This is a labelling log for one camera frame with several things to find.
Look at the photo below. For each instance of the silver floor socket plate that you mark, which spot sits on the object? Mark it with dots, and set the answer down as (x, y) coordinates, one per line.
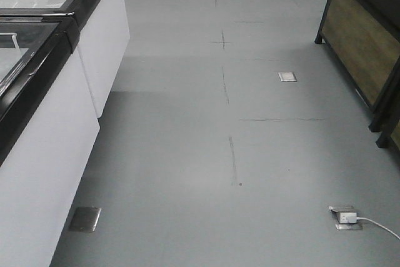
(287, 77)

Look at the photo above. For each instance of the white chest freezer near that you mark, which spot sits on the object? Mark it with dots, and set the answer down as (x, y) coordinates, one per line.
(48, 129)

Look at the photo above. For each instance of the white chest freezer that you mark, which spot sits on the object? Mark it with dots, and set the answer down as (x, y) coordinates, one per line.
(48, 129)
(104, 35)

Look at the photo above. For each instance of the dark floor socket plate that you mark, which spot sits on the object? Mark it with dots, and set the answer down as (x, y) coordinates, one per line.
(85, 219)

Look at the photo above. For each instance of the white chest freezer far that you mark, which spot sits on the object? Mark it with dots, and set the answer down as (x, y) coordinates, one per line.
(104, 35)

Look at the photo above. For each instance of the floor socket with plug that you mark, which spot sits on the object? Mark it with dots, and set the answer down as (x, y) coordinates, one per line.
(347, 217)

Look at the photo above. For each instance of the dark wooden display stand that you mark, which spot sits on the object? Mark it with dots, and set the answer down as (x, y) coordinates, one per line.
(364, 36)

